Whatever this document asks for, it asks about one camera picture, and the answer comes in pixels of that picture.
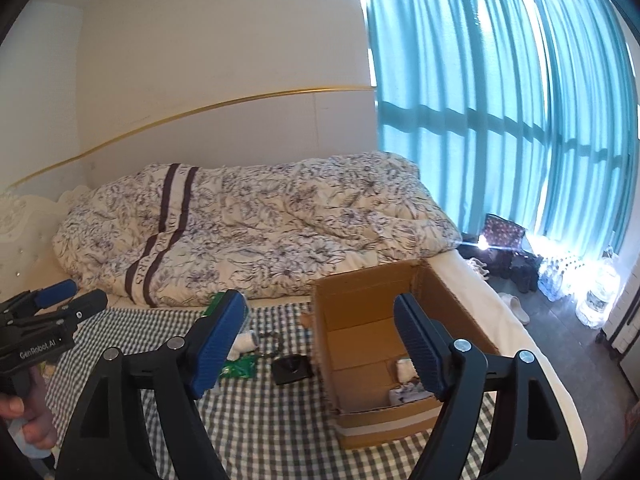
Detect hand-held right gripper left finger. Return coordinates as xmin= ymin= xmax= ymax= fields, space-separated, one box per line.
xmin=54 ymin=289 xmax=251 ymax=480

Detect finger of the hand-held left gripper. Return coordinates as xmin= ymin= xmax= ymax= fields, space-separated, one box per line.
xmin=0 ymin=280 xmax=78 ymax=317
xmin=30 ymin=288 xmax=109 ymax=333

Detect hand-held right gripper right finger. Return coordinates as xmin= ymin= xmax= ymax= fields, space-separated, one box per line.
xmin=392 ymin=292 xmax=583 ymax=480

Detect green foil packet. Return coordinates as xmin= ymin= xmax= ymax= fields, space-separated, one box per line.
xmin=220 ymin=354 xmax=258 ymax=381

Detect brown cardboard box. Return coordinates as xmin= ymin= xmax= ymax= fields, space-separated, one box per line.
xmin=310 ymin=258 xmax=501 ymax=451

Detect person's left hand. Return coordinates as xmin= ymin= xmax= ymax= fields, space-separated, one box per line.
xmin=0 ymin=394 xmax=58 ymax=461

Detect white round jar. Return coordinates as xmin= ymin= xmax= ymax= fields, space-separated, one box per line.
xmin=227 ymin=331 xmax=260 ymax=361

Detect small white bottle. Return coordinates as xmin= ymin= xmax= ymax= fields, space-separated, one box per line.
xmin=392 ymin=357 xmax=418 ymax=381

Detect white tufted headboard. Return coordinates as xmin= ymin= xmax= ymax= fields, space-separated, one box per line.
xmin=0 ymin=185 xmax=86 ymax=286

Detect small black box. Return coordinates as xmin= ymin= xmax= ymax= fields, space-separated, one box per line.
xmin=271 ymin=354 xmax=314 ymax=386

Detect grey checkered cloth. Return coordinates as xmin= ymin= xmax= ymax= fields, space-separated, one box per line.
xmin=45 ymin=302 xmax=501 ymax=480

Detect white slippers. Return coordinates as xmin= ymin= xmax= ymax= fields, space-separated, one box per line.
xmin=495 ymin=292 xmax=531 ymax=326

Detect dark boots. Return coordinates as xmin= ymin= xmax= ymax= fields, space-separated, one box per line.
xmin=509 ymin=251 xmax=544 ymax=294

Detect floral print duvet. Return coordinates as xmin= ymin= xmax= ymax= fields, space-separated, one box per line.
xmin=52 ymin=151 xmax=463 ymax=308

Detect dark patterned bag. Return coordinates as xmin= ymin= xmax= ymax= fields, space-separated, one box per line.
xmin=481 ymin=213 xmax=528 ymax=251

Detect pack of water bottles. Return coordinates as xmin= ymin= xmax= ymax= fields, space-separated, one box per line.
xmin=537 ymin=255 xmax=581 ymax=303

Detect large clear water jug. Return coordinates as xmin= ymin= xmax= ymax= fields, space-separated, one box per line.
xmin=575 ymin=252 xmax=621 ymax=330

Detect teal window curtain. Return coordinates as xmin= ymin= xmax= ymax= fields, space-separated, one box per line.
xmin=532 ymin=0 xmax=638 ymax=271
xmin=366 ymin=0 xmax=551 ymax=233

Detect dark bead bracelet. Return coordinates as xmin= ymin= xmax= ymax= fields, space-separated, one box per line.
xmin=259 ymin=332 xmax=285 ymax=358

